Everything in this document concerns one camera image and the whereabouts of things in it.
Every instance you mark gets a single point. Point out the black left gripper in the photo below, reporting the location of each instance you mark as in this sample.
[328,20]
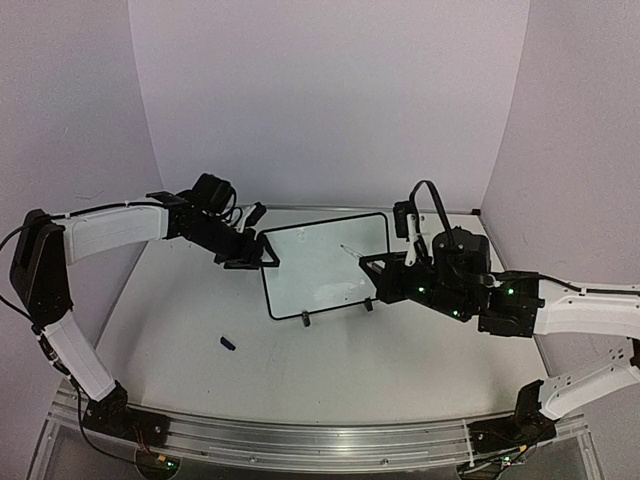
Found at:
[246,257]

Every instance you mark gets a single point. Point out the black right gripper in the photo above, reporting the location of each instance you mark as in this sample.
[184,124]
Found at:
[388,279]

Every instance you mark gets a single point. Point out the blue whiteboard marker pen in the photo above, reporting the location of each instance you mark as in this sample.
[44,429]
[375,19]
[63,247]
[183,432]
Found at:
[351,252]

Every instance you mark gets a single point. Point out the white whiteboard with black frame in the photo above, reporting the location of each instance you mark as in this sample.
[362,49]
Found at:
[315,274]

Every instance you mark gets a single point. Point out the blue marker cap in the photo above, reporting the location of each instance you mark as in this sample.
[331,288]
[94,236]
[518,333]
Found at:
[227,344]

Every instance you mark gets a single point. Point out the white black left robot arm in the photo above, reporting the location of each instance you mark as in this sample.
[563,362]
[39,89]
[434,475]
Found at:
[49,253]

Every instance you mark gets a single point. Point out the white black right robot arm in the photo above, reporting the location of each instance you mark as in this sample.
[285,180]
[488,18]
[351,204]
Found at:
[526,304]

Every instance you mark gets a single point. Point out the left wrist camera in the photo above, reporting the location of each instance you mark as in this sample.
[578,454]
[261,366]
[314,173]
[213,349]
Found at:
[251,216]

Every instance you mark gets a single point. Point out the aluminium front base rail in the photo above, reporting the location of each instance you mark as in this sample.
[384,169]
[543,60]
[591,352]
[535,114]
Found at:
[314,448]

